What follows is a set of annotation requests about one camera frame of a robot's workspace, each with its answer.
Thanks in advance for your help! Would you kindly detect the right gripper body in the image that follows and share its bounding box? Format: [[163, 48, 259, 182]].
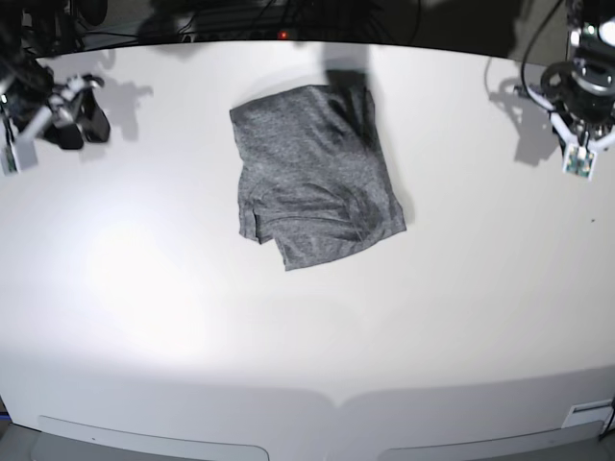
[[9, 76, 97, 145]]

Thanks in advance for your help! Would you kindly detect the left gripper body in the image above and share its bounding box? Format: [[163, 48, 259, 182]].
[[540, 61, 614, 139]]

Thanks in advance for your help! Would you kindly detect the grey long-sleeve T-shirt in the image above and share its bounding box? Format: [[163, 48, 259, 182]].
[[230, 85, 406, 271]]

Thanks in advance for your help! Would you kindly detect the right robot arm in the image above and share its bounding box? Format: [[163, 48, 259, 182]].
[[1, 1, 111, 150]]

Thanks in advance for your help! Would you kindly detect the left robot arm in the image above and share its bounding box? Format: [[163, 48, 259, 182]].
[[515, 1, 614, 155]]

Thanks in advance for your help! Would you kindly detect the black power strip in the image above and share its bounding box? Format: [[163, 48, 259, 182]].
[[180, 27, 309, 43]]

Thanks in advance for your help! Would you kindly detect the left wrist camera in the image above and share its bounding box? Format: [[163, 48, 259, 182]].
[[562, 144, 597, 181]]

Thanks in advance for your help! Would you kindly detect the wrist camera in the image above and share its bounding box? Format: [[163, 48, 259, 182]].
[[1, 138, 38, 176], [562, 144, 597, 181]]

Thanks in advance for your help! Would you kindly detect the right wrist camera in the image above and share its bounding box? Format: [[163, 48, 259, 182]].
[[1, 138, 38, 176]]

